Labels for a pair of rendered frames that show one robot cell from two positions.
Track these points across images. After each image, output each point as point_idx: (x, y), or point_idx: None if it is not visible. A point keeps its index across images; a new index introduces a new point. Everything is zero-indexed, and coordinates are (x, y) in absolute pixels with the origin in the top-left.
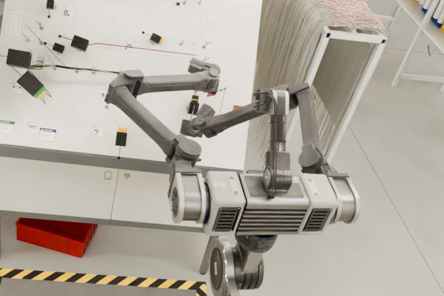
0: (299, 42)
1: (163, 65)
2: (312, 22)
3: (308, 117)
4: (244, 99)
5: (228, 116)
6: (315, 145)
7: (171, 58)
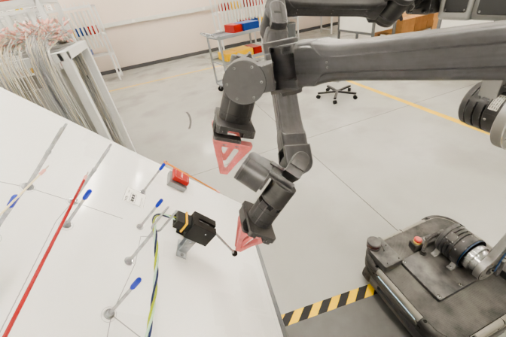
0: None
1: (62, 303)
2: (21, 68)
3: None
4: (156, 169)
5: (292, 110)
6: None
7: (39, 274)
